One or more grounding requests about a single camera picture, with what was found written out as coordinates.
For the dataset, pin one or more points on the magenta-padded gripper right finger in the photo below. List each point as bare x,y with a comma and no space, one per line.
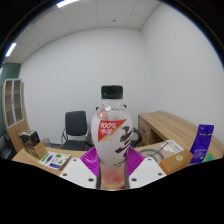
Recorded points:
135,163

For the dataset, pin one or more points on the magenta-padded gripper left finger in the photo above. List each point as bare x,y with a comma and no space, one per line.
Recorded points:
87,163

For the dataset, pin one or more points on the clear drink bottle black cap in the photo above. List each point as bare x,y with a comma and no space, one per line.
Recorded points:
111,140

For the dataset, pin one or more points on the white paper with grey swirl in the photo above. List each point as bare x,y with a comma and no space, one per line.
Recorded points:
156,152

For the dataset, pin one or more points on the black mesh armchair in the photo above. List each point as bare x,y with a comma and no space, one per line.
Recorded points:
137,135

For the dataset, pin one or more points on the white leaflet green purple print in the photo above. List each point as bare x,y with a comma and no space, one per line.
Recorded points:
53,160

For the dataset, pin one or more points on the black office chair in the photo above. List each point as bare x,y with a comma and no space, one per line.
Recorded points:
76,125

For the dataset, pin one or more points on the brown box with tan side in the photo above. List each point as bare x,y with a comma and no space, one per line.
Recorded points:
39,150

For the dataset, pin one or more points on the wooden side desk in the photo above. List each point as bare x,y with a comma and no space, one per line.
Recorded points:
173,125

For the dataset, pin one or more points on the dark brown carton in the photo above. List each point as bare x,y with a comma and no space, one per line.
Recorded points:
29,137

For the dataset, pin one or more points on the purple pouch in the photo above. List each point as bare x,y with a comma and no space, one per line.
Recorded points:
201,143

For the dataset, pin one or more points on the wooden shelf cabinet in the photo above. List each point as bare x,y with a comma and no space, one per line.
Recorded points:
23,126

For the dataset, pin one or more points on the black leather sofa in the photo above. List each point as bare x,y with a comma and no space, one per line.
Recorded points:
4,146

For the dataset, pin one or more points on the long ceiling light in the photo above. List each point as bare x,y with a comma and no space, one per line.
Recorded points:
10,49
66,3

